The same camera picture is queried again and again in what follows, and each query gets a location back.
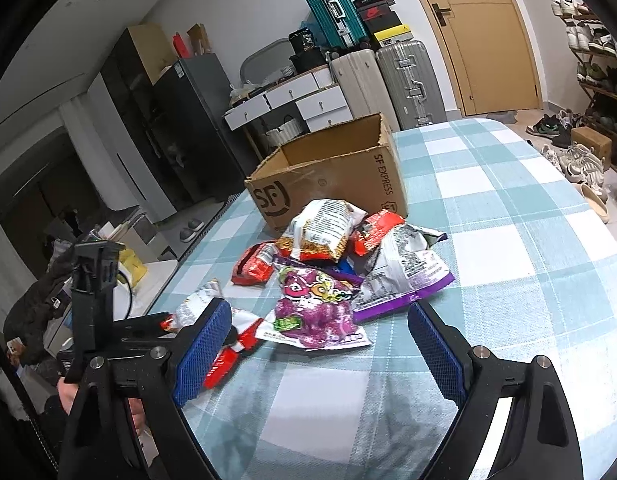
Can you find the grey slippers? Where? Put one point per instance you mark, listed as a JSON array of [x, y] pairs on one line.
[[191, 230]]

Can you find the rows of assorted shoes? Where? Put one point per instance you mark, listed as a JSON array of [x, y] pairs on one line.
[[593, 40]]

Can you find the large tan carton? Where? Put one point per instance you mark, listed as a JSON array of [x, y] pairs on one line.
[[151, 50]]

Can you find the white red snack packet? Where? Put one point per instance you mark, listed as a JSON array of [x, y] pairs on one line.
[[246, 322]]

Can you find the woven laundry basket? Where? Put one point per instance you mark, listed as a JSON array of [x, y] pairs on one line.
[[283, 132]]

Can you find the person's left hand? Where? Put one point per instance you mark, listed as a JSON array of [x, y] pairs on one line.
[[67, 396]]

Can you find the red black snack packet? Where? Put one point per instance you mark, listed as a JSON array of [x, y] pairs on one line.
[[373, 232]]

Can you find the silver suitcase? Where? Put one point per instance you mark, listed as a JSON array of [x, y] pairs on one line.
[[408, 80]]

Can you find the dark cloth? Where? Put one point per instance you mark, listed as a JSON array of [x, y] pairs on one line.
[[33, 305]]

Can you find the wooden shoe rack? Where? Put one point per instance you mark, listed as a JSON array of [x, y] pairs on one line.
[[608, 90]]

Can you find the white plastic bag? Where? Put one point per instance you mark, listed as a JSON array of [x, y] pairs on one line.
[[241, 94]]

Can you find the yellow plastic bag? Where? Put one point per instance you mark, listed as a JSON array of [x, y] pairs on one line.
[[133, 267]]

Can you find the arched mirror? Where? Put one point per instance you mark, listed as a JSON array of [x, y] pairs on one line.
[[263, 60]]

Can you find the white yellow noodle snack packet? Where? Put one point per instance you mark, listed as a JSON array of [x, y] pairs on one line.
[[313, 230]]

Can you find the black refrigerator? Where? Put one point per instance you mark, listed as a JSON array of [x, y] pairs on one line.
[[198, 120]]

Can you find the wooden door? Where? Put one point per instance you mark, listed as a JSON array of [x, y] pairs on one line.
[[488, 35]]

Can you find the blue snack packet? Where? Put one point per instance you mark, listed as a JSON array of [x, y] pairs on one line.
[[346, 265]]

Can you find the black storage box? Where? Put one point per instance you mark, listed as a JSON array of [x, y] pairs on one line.
[[311, 60]]

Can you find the purple grape candy packet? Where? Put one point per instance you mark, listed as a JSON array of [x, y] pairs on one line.
[[313, 310]]

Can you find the white drawer cabinet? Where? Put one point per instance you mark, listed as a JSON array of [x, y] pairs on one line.
[[318, 105]]

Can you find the teal suitcase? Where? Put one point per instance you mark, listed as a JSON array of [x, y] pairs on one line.
[[333, 10]]

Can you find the beige suitcase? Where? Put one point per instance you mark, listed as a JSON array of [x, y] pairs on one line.
[[358, 90]]

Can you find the white purple snack packet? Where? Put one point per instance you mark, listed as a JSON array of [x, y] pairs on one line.
[[403, 275]]

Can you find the red black shoe box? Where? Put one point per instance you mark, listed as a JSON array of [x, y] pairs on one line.
[[381, 15]]

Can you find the brown cardboard box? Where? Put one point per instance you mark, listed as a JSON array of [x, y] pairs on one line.
[[328, 180]]

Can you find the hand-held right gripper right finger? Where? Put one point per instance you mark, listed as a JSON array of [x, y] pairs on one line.
[[438, 355]]

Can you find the black labelled bag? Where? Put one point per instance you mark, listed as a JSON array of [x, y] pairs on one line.
[[303, 40]]

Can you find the blue white checked tablecloth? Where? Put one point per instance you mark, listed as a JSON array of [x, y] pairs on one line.
[[488, 260]]

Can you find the dark purple snack packet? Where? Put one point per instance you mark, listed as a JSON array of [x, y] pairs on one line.
[[288, 261]]

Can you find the small brown cardboard block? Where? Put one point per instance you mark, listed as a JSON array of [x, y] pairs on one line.
[[591, 145]]

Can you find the cluster of loose sneakers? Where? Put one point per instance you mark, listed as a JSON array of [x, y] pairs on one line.
[[573, 160]]

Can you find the dark tall cabinet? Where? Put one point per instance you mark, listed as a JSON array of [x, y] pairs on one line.
[[133, 125]]

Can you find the grey doormat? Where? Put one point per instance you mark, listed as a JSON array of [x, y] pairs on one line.
[[513, 116]]

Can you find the black yellow shoe box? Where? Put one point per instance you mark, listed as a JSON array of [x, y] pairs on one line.
[[393, 35]]

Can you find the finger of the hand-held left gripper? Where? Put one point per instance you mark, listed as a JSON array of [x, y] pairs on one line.
[[138, 327]]

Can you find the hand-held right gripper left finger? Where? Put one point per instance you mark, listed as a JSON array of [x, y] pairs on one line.
[[203, 350]]

